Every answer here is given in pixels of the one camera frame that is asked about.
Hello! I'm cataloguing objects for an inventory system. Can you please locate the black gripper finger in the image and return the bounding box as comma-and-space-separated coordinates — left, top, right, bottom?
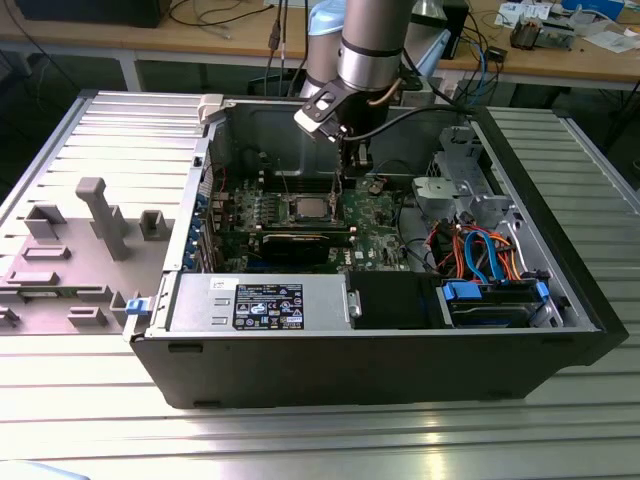
342, 142, 375, 179

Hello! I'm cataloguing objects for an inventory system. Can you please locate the metal socket cover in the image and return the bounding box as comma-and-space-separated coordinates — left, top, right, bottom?
329, 169, 348, 222

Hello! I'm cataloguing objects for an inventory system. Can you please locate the silver CPU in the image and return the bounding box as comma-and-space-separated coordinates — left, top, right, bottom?
291, 196, 332, 220

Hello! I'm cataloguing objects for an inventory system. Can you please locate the CPU socket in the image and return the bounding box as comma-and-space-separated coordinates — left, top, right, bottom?
281, 192, 347, 226

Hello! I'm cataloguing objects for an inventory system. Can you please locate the green motherboard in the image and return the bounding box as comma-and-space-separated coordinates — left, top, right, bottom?
207, 172, 426, 274

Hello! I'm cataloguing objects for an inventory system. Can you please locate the black RAM stick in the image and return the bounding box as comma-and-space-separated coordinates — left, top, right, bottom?
260, 221, 354, 236

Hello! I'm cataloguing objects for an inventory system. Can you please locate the silver metal drive cage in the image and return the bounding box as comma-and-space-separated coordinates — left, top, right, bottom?
411, 124, 532, 237

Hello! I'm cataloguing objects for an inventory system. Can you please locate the black upright box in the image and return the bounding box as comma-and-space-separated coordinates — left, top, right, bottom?
446, 0, 472, 61

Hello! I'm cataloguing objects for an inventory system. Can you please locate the black plastic shroud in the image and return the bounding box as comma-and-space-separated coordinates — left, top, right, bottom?
346, 272, 445, 332

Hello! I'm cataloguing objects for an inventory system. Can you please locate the beige case latch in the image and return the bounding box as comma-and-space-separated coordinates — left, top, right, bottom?
196, 94, 227, 126

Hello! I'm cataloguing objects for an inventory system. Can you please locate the blue disk carrier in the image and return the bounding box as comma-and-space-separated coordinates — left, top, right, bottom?
441, 279, 552, 317

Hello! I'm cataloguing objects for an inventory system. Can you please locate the copper coil transformer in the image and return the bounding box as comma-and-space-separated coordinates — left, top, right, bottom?
509, 14, 539, 51

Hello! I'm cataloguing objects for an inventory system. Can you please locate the hard disk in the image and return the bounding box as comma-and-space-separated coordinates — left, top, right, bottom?
446, 297, 532, 329

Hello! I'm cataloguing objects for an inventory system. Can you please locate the black PC case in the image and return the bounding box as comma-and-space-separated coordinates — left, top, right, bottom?
122, 92, 630, 411

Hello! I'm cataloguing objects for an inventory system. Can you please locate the silver power supply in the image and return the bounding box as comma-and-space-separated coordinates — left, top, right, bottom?
169, 273, 351, 334

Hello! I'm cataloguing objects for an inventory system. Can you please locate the grey electronic device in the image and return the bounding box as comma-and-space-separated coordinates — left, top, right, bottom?
539, 19, 575, 52

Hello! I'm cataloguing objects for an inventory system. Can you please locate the wooden desk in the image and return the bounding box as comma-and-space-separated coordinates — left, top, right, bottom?
0, 0, 640, 94

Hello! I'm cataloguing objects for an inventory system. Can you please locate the black box on desk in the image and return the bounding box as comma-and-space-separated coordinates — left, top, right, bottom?
14, 0, 164, 29

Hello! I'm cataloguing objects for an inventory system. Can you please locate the grey parts rack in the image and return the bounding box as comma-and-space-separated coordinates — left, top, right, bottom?
0, 176, 177, 337

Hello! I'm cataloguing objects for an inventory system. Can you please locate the brown curved hose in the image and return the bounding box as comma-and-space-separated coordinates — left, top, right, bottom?
366, 77, 404, 108

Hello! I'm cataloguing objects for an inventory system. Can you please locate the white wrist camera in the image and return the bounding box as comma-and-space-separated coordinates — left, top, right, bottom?
293, 81, 351, 144

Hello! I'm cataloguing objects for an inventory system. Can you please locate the black camera cable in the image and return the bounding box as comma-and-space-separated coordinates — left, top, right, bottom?
344, 105, 474, 141

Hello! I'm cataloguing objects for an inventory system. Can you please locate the black wire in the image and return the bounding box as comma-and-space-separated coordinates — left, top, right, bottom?
396, 188, 439, 274

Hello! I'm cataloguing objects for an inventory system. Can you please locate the blue cable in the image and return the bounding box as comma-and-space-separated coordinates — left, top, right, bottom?
478, 43, 495, 107

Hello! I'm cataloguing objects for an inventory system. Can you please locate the blue wire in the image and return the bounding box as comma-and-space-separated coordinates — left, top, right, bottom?
463, 227, 507, 285

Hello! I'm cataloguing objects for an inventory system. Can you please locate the orange wire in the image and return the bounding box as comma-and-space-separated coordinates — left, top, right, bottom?
448, 228, 525, 282

